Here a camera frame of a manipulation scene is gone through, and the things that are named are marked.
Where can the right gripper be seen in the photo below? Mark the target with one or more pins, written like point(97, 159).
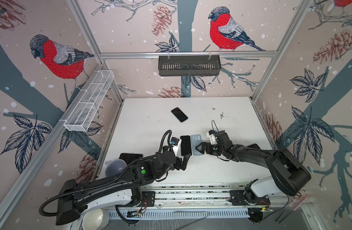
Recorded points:
point(208, 149)

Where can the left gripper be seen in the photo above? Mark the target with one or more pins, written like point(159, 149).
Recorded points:
point(179, 165)

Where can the light blue phone case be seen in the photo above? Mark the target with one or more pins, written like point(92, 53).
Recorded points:
point(195, 141)

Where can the black phone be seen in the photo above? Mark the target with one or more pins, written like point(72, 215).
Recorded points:
point(128, 158)
point(186, 148)
point(181, 117)

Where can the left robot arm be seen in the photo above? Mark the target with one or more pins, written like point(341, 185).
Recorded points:
point(76, 198)

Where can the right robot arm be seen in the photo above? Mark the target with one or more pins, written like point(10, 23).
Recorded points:
point(287, 174)

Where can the lavender cup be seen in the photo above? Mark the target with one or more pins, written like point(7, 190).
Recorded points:
point(114, 167)

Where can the white bowl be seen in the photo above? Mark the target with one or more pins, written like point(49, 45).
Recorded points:
point(95, 220)

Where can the pink strip tool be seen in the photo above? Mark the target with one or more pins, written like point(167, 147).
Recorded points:
point(297, 200)

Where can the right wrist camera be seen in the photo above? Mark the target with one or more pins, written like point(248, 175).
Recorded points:
point(214, 137)

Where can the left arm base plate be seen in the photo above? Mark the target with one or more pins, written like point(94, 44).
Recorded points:
point(147, 200)

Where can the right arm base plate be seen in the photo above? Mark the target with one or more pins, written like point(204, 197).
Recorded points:
point(247, 198)

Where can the black wall basket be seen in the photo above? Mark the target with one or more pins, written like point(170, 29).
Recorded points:
point(178, 66)

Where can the white mesh wall basket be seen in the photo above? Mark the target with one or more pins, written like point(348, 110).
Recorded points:
point(85, 110)

